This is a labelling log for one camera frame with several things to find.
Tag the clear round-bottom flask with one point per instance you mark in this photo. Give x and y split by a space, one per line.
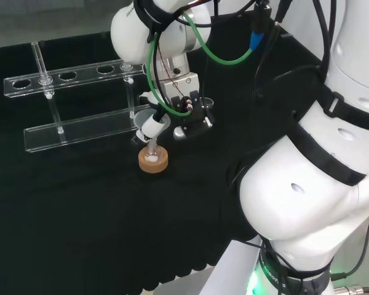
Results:
147 155

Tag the clear acrylic funnel stand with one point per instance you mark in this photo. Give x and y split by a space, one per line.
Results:
80 129

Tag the black bench cloth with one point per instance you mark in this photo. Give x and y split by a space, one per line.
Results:
80 215

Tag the grey metal mounting plate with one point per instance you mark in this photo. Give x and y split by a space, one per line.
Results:
227 270

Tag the clear plastic funnel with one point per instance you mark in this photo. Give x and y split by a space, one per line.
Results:
140 118

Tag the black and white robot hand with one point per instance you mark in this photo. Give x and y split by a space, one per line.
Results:
178 89

